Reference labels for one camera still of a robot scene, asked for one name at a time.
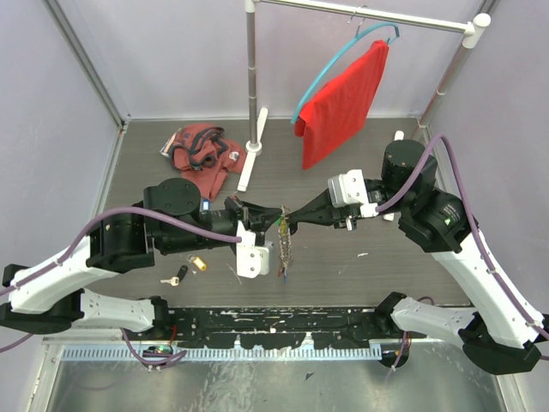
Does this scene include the yellow handled metal keyring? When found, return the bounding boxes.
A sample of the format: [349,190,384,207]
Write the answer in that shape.
[278,206,293,283]

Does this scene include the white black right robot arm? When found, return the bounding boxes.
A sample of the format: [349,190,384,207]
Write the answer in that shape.
[287,140,548,375]

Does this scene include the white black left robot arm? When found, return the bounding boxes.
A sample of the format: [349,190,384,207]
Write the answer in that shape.
[1,178,282,340]

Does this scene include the maroon crumpled garment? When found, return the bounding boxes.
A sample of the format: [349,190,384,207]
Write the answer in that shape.
[160,123,247,201]

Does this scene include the yellow tagged key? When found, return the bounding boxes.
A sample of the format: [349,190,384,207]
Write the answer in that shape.
[187,255,208,271]

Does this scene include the red hanging cloth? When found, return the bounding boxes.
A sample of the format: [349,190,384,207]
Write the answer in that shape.
[294,40,389,170]

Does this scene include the black tagged key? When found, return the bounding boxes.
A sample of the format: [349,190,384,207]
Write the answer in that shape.
[160,265,189,287]

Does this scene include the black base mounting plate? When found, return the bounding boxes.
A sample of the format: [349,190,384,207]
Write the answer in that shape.
[128,306,403,350]

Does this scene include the teal clothes hanger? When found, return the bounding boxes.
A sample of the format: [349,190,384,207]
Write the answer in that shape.
[290,18,400,124]

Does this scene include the white metal clothes rack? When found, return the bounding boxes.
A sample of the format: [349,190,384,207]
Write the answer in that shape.
[237,1,498,192]

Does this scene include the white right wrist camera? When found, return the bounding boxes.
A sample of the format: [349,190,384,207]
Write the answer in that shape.
[328,169,379,218]

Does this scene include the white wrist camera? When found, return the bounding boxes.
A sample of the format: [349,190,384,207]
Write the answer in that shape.
[236,221,274,279]
[328,169,379,218]

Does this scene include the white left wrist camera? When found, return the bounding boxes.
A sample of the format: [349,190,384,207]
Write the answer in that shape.
[236,221,274,279]

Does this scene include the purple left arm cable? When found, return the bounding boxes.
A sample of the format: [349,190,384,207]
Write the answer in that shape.
[0,206,245,353]

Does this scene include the grey slotted cable duct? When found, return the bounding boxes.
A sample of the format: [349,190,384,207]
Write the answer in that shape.
[60,343,383,361]

